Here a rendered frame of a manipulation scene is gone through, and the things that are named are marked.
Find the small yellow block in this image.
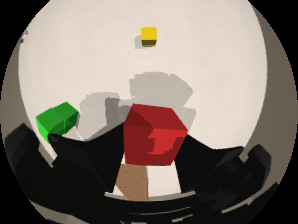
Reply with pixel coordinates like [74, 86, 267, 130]
[141, 27, 157, 45]

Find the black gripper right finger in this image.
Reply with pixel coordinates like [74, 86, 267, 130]
[174, 133, 245, 193]

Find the red block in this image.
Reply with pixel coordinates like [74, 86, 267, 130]
[124, 104, 188, 167]

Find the green block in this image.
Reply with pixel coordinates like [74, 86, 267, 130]
[53, 101, 78, 135]
[36, 108, 65, 143]

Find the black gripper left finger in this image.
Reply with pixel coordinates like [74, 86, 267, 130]
[47, 123, 125, 193]

